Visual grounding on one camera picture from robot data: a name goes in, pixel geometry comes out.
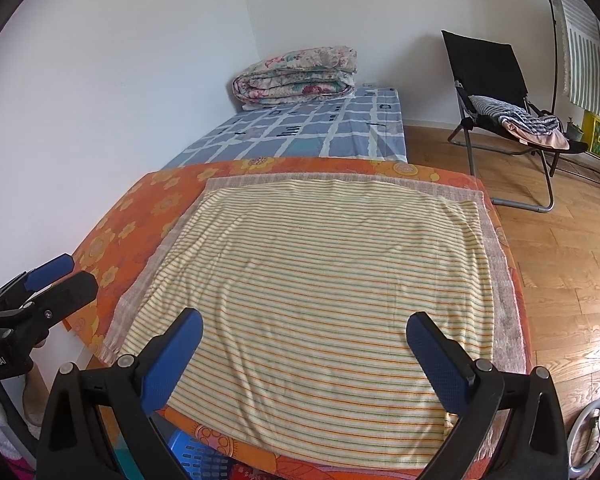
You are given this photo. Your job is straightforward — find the white ring light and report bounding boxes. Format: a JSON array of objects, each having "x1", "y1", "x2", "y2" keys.
[{"x1": 567, "y1": 387, "x2": 600, "y2": 478}]

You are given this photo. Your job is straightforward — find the blue checked bed sheet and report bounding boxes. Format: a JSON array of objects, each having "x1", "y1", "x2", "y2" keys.
[{"x1": 162, "y1": 86, "x2": 409, "y2": 168}]

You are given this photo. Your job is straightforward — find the striped cloth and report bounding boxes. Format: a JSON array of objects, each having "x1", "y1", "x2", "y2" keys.
[{"x1": 469, "y1": 94, "x2": 561, "y2": 133}]

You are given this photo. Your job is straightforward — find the blue plastic basket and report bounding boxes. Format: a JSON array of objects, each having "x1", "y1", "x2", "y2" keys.
[{"x1": 167, "y1": 430, "x2": 237, "y2": 480}]

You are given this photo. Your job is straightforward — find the striped yellow blanket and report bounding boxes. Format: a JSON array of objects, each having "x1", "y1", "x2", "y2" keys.
[{"x1": 100, "y1": 174, "x2": 528, "y2": 471}]

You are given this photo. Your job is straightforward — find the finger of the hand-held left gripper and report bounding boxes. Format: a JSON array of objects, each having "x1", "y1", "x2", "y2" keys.
[
  {"x1": 0, "y1": 271, "x2": 100, "y2": 347},
  {"x1": 0, "y1": 253, "x2": 76, "y2": 311}
]

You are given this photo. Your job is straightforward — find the pink cloth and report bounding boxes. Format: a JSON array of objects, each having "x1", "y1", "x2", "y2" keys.
[{"x1": 500, "y1": 122, "x2": 572, "y2": 152}]

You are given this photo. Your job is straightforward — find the orange floral bed sheet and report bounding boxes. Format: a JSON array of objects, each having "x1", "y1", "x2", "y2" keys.
[{"x1": 62, "y1": 156, "x2": 536, "y2": 480}]

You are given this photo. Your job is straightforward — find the black clothes rack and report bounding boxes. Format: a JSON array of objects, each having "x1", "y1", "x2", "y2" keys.
[{"x1": 537, "y1": 0, "x2": 600, "y2": 111}]

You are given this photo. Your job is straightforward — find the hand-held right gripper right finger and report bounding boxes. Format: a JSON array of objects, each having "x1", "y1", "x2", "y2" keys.
[{"x1": 406, "y1": 311, "x2": 571, "y2": 480}]

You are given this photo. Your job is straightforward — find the folded floral quilt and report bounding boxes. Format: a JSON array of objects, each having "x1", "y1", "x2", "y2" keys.
[{"x1": 231, "y1": 46, "x2": 358, "y2": 111}]

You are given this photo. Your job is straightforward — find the green striped towel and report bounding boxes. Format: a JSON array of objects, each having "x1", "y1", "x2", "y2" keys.
[{"x1": 552, "y1": 0, "x2": 600, "y2": 116}]

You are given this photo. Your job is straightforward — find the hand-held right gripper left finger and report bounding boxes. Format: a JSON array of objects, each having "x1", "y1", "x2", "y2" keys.
[{"x1": 36, "y1": 307, "x2": 204, "y2": 480}]

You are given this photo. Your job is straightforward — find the black folding chair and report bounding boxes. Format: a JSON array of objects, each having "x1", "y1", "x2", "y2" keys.
[{"x1": 441, "y1": 30, "x2": 590, "y2": 213}]

